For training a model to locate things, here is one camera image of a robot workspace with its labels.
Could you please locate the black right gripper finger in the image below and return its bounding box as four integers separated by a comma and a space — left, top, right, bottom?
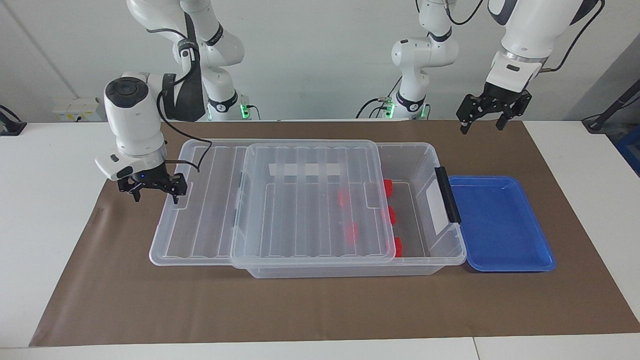
117, 180, 142, 203
171, 175, 188, 205

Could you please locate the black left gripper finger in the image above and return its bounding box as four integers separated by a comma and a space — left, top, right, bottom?
456, 94, 483, 135
496, 92, 532, 132

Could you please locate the clear ribbed plastic lid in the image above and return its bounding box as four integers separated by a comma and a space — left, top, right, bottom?
149, 139, 397, 268

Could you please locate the clear plastic storage box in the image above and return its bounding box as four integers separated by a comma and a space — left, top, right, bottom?
231, 141, 467, 279

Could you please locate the blue plastic tray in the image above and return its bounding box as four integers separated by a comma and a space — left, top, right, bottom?
448, 175, 557, 273

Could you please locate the black stand pole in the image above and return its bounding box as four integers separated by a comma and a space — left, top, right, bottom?
582, 80, 640, 132

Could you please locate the white power strip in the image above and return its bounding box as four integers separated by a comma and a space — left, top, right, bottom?
52, 97, 102, 122

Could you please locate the white side label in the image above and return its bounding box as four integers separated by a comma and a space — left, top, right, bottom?
426, 186, 449, 235

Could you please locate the brown table mat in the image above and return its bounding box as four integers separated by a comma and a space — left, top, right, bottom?
29, 120, 640, 347

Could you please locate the blue crate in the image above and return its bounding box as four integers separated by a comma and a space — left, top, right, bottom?
614, 125, 640, 177

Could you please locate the white tape strip label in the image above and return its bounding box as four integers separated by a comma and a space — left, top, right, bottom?
269, 163, 343, 177

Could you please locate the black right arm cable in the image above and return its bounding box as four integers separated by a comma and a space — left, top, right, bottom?
146, 25, 214, 174

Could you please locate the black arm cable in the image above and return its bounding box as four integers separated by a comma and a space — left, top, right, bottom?
445, 0, 606, 73
146, 25, 214, 174

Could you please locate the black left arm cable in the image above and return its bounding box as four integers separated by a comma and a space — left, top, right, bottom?
445, 0, 606, 73

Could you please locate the black box latch handle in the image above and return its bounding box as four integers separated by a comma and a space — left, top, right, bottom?
434, 166, 462, 224

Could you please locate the black clamp mount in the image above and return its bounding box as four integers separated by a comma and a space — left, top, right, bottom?
0, 105, 27, 137

